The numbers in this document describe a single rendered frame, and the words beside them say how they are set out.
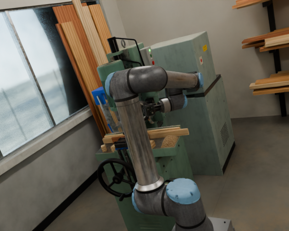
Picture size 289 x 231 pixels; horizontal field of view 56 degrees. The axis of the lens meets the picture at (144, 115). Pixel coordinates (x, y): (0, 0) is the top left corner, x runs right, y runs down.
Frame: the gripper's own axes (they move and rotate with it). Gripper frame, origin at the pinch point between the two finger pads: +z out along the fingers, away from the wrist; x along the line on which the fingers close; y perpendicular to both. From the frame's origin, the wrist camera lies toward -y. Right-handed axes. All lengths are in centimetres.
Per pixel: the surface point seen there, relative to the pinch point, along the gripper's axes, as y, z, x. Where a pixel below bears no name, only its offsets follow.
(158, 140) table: -6.1, -16.1, 22.9
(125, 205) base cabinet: -27, 13, 69
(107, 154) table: -19.7, 17.9, 26.1
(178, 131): 0.5, -29.0, 19.2
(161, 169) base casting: 0.7, -12.3, 40.5
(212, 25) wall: -165, -168, -69
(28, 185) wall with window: -118, 92, 60
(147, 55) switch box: -25, -26, -35
